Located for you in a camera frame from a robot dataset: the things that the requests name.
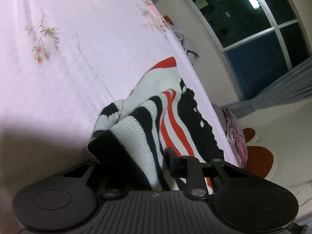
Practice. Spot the crumpled grey clothes pile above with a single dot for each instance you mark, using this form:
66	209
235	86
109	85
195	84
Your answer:
188	46

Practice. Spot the stack of folded pink bedding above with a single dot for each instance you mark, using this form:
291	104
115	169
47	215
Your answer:
234	134

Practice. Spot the striped knit sweater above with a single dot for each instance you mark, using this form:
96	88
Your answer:
131	135

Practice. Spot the right grey curtain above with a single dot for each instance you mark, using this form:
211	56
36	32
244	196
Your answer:
292	87

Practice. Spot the pink floral bed sheet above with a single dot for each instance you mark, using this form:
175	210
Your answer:
62	63

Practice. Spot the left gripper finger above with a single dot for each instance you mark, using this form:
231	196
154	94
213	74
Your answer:
195	173

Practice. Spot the red and white headboard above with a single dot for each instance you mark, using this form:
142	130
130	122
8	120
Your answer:
261	161

